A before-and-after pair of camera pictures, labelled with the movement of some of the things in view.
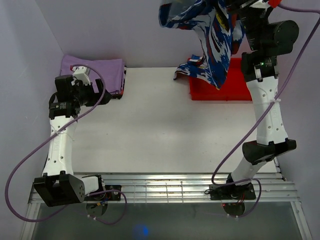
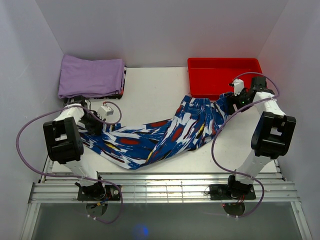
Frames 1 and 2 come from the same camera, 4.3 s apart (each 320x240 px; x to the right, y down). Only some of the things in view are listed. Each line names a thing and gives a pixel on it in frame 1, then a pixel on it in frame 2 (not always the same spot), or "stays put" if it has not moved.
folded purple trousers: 111,72 stays put
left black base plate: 113,196 stays put
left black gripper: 96,97 to 96,130
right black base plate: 230,192 stays put
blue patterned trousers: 220,30 to 193,125
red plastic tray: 235,88 stays put
